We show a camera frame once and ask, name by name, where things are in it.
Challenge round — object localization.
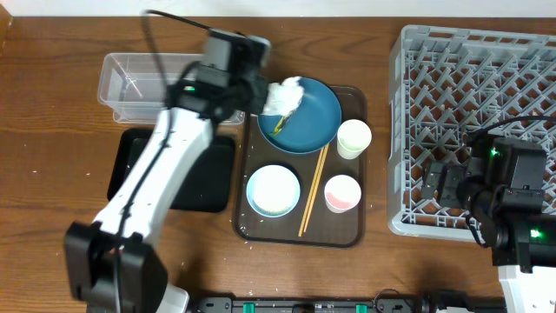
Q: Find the white tissue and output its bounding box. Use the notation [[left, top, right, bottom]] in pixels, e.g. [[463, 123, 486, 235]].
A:
[[262, 77, 304, 117]]

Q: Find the green yellow snack wrapper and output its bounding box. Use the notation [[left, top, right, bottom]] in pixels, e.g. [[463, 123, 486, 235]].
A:
[[270, 110, 295, 137]]

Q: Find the white green cup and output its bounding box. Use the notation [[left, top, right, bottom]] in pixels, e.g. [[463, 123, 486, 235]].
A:
[[337, 119, 372, 160]]

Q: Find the white pink cup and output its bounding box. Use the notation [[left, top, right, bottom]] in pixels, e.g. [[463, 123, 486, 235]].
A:
[[324, 175, 362, 214]]

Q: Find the light blue bowl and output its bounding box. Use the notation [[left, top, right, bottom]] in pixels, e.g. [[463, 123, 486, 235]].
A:
[[245, 164, 301, 218]]

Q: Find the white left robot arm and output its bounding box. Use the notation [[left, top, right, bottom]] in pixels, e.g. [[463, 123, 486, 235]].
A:
[[63, 29, 271, 313]]

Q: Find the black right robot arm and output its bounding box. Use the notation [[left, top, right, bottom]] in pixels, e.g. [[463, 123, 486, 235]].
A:
[[421, 135, 555, 312]]

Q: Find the grey dishwasher rack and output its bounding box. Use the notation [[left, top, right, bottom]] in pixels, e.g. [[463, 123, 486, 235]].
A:
[[387, 25, 555, 242]]

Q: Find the black waste tray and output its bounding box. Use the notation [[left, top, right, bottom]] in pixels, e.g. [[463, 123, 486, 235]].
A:
[[107, 128, 235, 213]]

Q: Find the clear plastic bin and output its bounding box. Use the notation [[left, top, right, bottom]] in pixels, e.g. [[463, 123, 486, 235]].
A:
[[96, 52, 247, 126]]

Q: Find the dark blue plate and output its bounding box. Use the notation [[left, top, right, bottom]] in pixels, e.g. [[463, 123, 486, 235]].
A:
[[257, 77, 342, 154]]

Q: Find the wooden chopstick left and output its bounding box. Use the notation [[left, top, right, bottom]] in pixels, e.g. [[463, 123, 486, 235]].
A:
[[297, 145, 327, 238]]

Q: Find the brown serving tray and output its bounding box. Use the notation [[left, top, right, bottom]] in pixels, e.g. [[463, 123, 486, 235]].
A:
[[233, 84, 368, 249]]

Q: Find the black rail with green clips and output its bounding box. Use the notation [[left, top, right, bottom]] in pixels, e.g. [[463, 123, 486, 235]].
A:
[[187, 289, 507, 313]]

